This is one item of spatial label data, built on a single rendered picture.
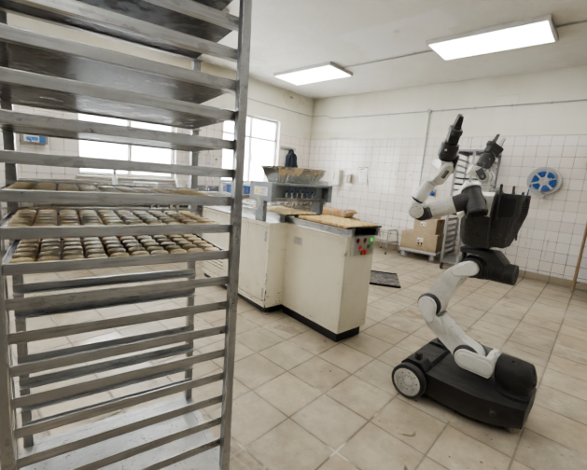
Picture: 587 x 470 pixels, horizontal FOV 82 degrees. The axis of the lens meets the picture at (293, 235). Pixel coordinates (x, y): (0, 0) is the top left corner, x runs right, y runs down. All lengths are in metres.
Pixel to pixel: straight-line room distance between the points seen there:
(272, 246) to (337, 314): 0.80
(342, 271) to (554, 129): 4.41
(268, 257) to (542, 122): 4.65
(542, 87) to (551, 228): 2.04
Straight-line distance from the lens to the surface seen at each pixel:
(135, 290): 1.11
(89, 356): 1.17
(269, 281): 2.97
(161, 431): 1.72
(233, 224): 1.11
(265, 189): 2.88
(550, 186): 6.00
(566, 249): 6.15
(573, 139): 6.17
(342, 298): 2.59
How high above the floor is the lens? 1.23
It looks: 10 degrees down
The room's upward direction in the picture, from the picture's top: 4 degrees clockwise
